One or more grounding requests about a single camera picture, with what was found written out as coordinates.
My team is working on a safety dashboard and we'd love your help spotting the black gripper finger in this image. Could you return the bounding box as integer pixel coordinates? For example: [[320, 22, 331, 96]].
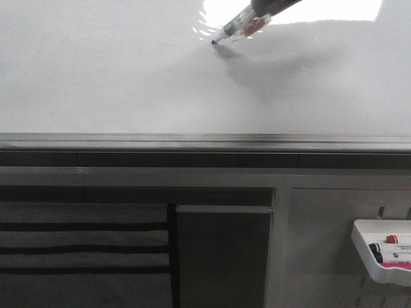
[[251, 0, 301, 16]]

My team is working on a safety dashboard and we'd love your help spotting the large whiteboard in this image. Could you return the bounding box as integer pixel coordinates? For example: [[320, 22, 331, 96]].
[[1, 1, 410, 153]]

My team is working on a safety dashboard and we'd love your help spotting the dark grey cabinet panel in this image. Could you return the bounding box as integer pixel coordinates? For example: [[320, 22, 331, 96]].
[[177, 205, 272, 307]]

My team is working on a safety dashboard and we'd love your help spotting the white plastic marker tray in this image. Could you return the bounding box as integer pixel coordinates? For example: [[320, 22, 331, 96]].
[[351, 219, 410, 287]]

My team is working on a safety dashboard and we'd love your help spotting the red capped marker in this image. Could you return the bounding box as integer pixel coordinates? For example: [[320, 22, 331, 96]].
[[385, 234, 411, 244]]

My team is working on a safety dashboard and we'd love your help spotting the black capped marker upper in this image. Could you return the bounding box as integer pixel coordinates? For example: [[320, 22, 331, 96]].
[[368, 243, 411, 254]]

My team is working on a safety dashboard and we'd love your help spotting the black capped marker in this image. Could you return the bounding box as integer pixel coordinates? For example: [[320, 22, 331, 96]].
[[368, 243, 411, 254], [373, 252, 411, 265]]

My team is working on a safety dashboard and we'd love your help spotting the grey pegboard panel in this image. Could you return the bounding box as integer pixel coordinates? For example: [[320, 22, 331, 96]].
[[282, 189, 410, 307]]

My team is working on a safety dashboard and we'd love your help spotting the black capped marker lower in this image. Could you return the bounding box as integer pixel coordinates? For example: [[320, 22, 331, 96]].
[[373, 252, 411, 265]]

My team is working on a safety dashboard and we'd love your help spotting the pink eraser block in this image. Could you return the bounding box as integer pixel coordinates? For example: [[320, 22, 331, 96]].
[[380, 262, 411, 270]]

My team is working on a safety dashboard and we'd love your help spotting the grey fabric striped organizer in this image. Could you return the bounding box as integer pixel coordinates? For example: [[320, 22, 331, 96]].
[[1, 202, 173, 307]]

